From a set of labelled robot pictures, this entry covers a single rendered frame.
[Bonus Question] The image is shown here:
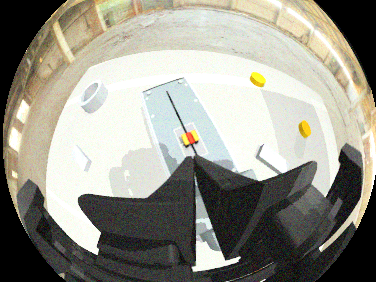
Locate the yellow round disc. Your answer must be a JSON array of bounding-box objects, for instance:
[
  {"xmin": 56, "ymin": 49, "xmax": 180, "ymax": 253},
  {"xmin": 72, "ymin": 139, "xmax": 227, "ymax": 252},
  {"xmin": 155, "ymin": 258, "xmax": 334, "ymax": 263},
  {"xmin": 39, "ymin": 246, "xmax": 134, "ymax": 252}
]
[
  {"xmin": 249, "ymin": 72, "xmax": 265, "ymax": 88},
  {"xmin": 299, "ymin": 120, "xmax": 311, "ymax": 138}
]

